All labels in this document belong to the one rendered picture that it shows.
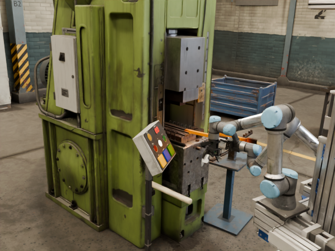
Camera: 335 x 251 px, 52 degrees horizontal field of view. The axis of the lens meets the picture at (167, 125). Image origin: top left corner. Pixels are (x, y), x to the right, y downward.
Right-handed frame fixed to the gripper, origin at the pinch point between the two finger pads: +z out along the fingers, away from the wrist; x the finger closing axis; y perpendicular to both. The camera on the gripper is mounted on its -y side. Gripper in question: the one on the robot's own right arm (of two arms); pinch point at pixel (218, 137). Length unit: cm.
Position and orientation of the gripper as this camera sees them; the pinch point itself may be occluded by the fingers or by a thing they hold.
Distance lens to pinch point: 270.5
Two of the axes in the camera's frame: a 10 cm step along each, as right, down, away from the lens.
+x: 6.6, -2.3, 7.1
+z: -7.5, -2.0, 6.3
